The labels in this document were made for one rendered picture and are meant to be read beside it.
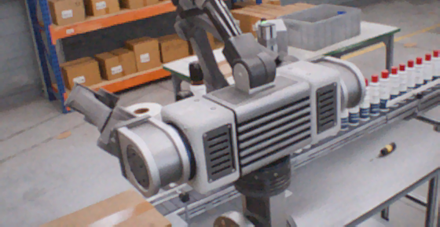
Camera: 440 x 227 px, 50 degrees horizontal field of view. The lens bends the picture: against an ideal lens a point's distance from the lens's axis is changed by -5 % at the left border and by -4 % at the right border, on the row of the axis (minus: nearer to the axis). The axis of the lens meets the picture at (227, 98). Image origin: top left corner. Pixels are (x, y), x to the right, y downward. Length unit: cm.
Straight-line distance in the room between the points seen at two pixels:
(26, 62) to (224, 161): 520
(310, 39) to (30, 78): 356
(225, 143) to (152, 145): 14
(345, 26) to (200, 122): 315
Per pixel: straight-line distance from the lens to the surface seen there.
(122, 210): 144
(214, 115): 92
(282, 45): 171
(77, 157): 247
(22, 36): 600
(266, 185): 107
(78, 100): 138
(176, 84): 374
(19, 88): 611
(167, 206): 186
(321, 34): 378
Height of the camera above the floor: 189
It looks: 22 degrees down
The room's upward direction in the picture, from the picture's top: 6 degrees counter-clockwise
